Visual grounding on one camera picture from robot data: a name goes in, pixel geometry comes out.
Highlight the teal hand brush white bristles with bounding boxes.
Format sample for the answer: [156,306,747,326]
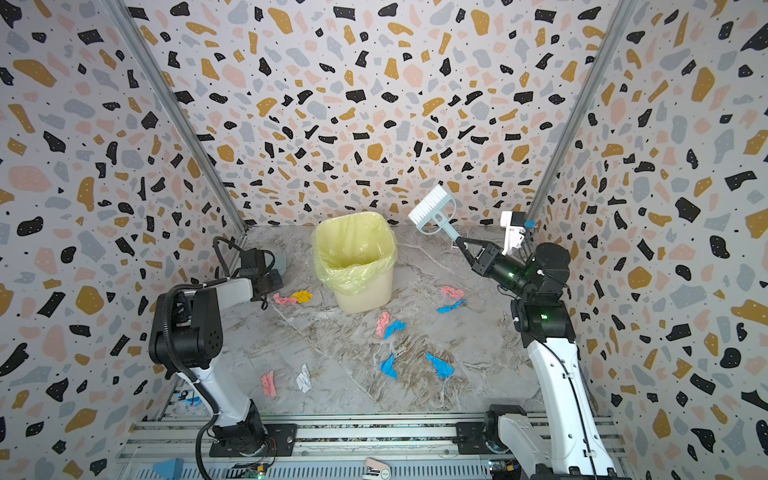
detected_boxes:
[408,185,459,243]

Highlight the cream trash bin yellow bag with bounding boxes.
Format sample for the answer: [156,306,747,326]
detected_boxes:
[312,212,398,314]

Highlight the teal plastic dustpan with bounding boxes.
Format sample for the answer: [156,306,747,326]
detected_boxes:
[268,254,287,283]

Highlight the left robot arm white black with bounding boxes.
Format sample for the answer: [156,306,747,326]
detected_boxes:
[148,248,282,456]

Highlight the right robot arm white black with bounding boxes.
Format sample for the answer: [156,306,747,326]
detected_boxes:
[455,237,620,479]

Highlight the pink paper scrap far left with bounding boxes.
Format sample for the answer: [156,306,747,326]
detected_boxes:
[273,293,298,305]

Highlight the pink paper scrap far right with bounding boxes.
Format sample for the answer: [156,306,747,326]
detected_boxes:
[441,286,465,301]

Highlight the yellow paper scrap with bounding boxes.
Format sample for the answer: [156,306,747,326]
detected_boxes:
[291,290,313,304]

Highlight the blue paper scrap far right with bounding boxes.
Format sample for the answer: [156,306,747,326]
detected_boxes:
[436,299,466,314]

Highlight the blue paper scrap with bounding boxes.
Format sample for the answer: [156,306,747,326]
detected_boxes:
[380,354,398,380]
[426,353,455,379]
[384,321,406,339]
[436,299,466,314]

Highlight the blue paper scrap centre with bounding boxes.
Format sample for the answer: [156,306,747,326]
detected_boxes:
[384,321,406,339]

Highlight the pink paper scrap centre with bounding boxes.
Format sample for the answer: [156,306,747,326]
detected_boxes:
[375,312,391,339]

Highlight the white paper scrap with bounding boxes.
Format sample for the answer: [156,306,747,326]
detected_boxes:
[296,364,312,393]

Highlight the blue paper scrap lower right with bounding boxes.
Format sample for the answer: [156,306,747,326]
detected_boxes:
[426,353,455,379]

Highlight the blue paper scrap lower left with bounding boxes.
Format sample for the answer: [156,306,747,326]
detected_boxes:
[380,354,398,380]

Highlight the blue toy car sticker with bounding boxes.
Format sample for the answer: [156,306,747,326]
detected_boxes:
[177,390,201,407]

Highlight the blue triangular object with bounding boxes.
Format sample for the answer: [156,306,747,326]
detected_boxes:
[152,458,184,480]

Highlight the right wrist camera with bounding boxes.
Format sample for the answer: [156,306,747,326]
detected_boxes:
[500,211,535,255]

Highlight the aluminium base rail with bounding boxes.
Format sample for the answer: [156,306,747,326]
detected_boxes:
[114,412,633,479]

